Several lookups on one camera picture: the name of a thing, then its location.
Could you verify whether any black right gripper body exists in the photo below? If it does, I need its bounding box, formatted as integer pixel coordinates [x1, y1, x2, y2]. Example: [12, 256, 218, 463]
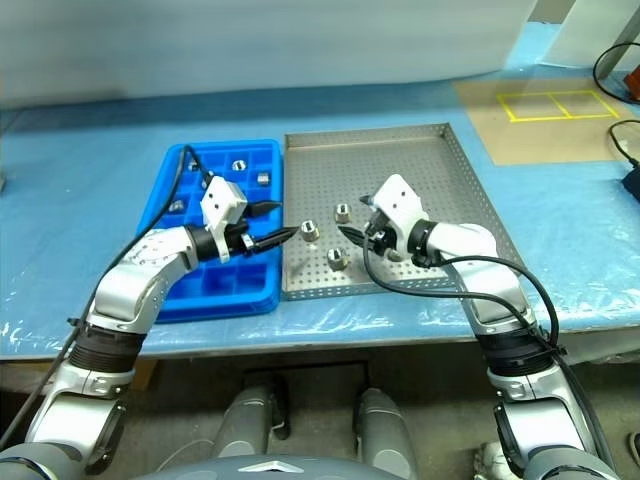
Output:
[362, 208, 403, 262]

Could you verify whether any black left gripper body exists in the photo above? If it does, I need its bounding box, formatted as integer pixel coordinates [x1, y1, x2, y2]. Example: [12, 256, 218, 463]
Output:
[223, 218, 258, 258]

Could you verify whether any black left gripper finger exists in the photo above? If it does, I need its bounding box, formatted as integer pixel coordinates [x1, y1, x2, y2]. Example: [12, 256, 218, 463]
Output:
[246, 201, 283, 220]
[251, 225, 301, 254]

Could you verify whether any blue plastic compartment tray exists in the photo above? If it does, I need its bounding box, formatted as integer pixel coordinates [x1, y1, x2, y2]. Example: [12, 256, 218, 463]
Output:
[137, 138, 285, 325]

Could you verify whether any perforated metal tray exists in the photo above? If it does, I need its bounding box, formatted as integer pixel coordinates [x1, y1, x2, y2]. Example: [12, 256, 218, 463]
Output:
[282, 122, 516, 301]

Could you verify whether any blue plastic table cover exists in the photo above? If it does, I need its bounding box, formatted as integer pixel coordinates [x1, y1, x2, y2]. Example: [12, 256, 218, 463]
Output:
[0, 19, 640, 361]

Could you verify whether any large white foam board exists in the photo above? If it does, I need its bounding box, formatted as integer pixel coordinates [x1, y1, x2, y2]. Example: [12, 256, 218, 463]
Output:
[0, 0, 539, 109]

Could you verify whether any grey rounded leg cover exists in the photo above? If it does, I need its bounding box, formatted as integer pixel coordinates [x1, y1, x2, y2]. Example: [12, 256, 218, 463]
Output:
[212, 387, 281, 459]
[352, 388, 419, 471]

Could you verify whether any brown cardboard mat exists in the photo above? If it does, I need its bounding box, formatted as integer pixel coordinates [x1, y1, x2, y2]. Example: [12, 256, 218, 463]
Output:
[452, 74, 640, 166]

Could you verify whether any grey robot torso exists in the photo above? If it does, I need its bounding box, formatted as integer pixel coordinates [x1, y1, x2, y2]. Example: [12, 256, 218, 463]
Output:
[127, 449, 419, 480]

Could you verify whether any black power adapter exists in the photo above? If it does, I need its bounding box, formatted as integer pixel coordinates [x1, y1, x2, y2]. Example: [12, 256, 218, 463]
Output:
[622, 163, 640, 201]

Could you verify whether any small white panel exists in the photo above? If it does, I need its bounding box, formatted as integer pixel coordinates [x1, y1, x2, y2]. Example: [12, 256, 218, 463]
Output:
[539, 0, 640, 69]

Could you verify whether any red orange object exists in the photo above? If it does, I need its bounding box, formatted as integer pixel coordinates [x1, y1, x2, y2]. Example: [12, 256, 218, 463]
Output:
[622, 67, 640, 104]

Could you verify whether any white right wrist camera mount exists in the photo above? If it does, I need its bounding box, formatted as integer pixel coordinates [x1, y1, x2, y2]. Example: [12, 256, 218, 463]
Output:
[372, 173, 431, 251]

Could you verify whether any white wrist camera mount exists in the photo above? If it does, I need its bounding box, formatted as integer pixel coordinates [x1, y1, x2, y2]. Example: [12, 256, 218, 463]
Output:
[372, 173, 431, 251]
[199, 177, 250, 264]

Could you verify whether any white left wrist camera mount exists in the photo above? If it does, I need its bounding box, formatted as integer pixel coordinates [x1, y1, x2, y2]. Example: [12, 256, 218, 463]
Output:
[199, 177, 250, 264]

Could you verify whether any black cable with plug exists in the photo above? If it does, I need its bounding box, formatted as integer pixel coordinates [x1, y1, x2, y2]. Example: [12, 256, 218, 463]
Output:
[607, 119, 640, 169]

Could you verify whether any black looped cable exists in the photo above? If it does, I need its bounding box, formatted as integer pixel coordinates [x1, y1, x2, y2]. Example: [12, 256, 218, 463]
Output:
[592, 42, 640, 106]

